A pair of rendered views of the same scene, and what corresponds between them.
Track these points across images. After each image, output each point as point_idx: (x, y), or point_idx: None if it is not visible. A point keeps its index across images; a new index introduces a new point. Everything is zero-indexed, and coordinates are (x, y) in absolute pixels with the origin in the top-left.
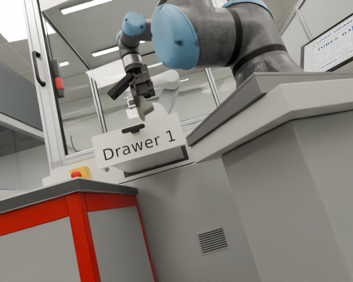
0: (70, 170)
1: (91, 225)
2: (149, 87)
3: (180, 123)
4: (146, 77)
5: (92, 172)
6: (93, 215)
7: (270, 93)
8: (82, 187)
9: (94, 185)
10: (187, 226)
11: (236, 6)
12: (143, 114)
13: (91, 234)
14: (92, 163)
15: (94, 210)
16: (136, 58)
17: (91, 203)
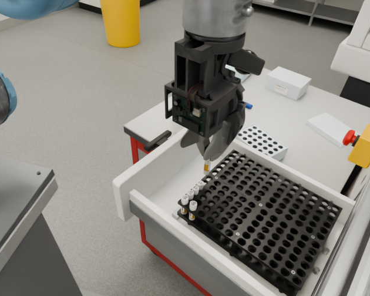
0: (367, 124)
1: (140, 156)
2: (170, 108)
3: (114, 196)
4: (170, 83)
5: None
6: (144, 154)
7: None
8: (126, 133)
9: (143, 141)
10: None
11: None
12: (201, 145)
13: (137, 158)
14: None
15: (147, 154)
16: (182, 8)
17: (143, 148)
